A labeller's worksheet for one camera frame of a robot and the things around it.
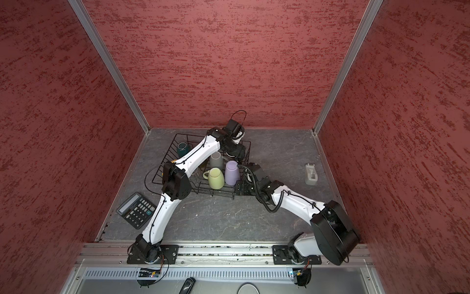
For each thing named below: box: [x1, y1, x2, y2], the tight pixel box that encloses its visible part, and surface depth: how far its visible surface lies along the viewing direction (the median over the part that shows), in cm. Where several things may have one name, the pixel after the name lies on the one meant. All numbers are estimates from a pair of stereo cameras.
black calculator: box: [115, 191, 157, 230], surface depth 86 cm
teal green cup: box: [176, 142, 190, 158], surface depth 97 cm
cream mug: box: [202, 167, 225, 190], surface depth 88 cm
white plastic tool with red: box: [304, 162, 319, 186], surface depth 98 cm
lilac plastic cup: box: [224, 159, 241, 186], surface depth 88 cm
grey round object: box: [236, 281, 261, 294], surface depth 68 cm
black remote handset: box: [178, 276, 197, 294], surface depth 66 cm
